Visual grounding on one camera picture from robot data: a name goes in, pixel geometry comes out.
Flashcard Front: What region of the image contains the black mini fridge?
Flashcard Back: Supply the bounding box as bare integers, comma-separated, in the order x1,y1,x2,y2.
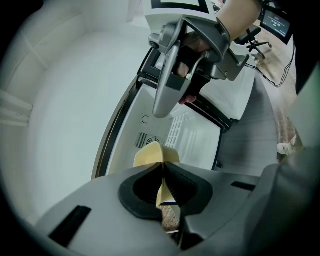
91,46,254,181

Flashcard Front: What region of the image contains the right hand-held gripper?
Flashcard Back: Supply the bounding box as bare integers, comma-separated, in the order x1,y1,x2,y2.
143,0,251,82

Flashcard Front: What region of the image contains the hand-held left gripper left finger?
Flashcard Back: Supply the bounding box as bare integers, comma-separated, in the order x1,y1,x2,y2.
33,161,182,256

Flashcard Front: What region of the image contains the dark grey table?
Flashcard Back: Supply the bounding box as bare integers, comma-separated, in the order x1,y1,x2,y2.
212,59,283,176

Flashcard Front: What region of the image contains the small black screen device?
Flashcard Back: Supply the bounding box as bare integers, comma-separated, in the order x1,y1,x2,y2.
259,4,293,46

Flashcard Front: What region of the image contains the person's black shirt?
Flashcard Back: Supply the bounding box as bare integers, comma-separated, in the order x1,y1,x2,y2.
293,0,320,96

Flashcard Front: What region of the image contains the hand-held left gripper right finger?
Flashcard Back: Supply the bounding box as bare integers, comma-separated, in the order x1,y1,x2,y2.
162,144,320,256

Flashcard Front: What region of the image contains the yellow tray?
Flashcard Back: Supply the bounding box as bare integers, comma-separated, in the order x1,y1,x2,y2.
133,142,181,208

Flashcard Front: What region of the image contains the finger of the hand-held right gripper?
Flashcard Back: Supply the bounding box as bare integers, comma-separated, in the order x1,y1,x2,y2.
152,40,191,119

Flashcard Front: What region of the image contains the person's right hand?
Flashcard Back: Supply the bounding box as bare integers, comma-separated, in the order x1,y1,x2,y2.
174,31,211,106

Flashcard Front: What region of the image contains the thin black device cable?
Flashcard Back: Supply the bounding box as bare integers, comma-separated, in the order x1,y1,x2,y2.
244,39,297,88

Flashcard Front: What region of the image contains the person's right forearm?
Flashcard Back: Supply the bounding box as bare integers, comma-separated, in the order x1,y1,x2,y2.
215,0,266,43

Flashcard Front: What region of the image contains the black office chair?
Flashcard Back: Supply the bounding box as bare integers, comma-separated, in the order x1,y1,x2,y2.
236,26,274,60

